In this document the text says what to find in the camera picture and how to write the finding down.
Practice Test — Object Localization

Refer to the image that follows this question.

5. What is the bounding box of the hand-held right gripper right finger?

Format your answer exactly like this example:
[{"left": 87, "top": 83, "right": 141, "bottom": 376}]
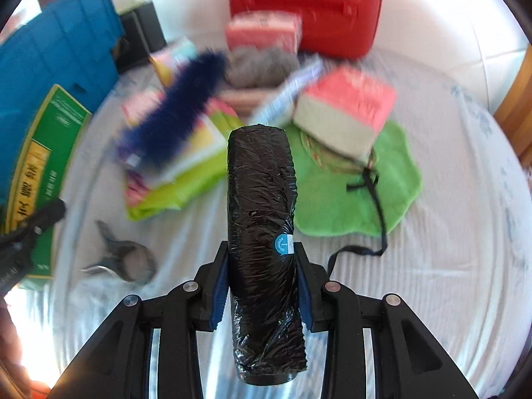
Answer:
[{"left": 293, "top": 243, "right": 480, "bottom": 399}]

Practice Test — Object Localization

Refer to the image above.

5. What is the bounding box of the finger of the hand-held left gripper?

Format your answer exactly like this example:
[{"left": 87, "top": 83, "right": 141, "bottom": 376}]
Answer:
[
  {"left": 0, "top": 199, "right": 67, "bottom": 254},
  {"left": 0, "top": 243, "right": 34, "bottom": 296}
]

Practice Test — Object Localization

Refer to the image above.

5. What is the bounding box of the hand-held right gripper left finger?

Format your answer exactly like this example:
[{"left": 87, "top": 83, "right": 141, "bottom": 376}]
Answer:
[{"left": 44, "top": 243, "right": 230, "bottom": 399}]

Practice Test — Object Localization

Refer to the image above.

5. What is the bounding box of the green cardboard box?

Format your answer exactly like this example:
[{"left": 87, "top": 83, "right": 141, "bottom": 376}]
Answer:
[{"left": 2, "top": 84, "right": 93, "bottom": 292}]

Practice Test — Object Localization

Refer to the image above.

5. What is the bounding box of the black trash bag roll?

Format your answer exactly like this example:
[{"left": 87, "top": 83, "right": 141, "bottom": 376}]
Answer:
[{"left": 226, "top": 124, "right": 309, "bottom": 386}]

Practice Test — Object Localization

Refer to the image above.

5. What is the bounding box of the blue plastic crate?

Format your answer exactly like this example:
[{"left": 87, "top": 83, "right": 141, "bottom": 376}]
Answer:
[{"left": 0, "top": 0, "right": 125, "bottom": 208}]

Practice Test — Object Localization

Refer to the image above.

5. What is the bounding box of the green fleece cloth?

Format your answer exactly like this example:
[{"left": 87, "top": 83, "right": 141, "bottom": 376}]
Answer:
[{"left": 287, "top": 120, "right": 422, "bottom": 237}]

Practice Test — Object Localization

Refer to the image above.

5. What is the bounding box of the pink green wet wipes pack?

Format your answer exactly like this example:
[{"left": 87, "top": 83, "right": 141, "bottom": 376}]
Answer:
[{"left": 121, "top": 89, "right": 246, "bottom": 222}]

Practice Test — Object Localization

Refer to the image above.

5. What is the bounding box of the white patterned bed sheet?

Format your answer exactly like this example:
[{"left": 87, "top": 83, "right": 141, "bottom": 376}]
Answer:
[{"left": 0, "top": 50, "right": 532, "bottom": 399}]

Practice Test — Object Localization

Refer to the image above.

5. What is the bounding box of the blue fluffy strip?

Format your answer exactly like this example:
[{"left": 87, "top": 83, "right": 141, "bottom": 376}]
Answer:
[{"left": 116, "top": 50, "right": 229, "bottom": 175}]

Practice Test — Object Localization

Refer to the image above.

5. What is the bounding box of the small pink white pack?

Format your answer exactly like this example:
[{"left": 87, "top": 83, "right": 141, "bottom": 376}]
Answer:
[{"left": 216, "top": 87, "right": 275, "bottom": 119}]

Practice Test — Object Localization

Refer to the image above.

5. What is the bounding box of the pink mint tissue pack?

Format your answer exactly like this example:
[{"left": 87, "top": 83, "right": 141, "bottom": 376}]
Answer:
[{"left": 293, "top": 66, "right": 397, "bottom": 165}]

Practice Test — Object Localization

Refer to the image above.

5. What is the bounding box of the pastel tissue pack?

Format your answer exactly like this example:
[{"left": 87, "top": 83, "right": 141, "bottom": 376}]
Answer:
[{"left": 150, "top": 37, "right": 198, "bottom": 86}]

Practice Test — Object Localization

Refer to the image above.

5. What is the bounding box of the white blue tube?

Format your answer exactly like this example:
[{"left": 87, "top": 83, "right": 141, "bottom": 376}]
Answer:
[{"left": 249, "top": 56, "right": 325, "bottom": 127}]

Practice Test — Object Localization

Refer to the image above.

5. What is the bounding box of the black box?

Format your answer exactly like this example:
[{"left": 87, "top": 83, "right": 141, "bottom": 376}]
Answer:
[{"left": 112, "top": 1, "right": 169, "bottom": 74}]

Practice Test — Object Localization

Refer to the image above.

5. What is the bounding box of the red pink tissue pack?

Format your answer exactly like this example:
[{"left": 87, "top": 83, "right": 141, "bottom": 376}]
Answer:
[{"left": 224, "top": 10, "right": 303, "bottom": 53}]

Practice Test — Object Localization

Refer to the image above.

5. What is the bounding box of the wooden furniture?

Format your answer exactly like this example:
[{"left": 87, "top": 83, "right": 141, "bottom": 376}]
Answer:
[{"left": 492, "top": 44, "right": 532, "bottom": 159}]

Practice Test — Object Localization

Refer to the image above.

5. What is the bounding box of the woven straw item black strap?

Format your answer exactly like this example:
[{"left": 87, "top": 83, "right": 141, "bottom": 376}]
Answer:
[{"left": 301, "top": 131, "right": 389, "bottom": 277}]

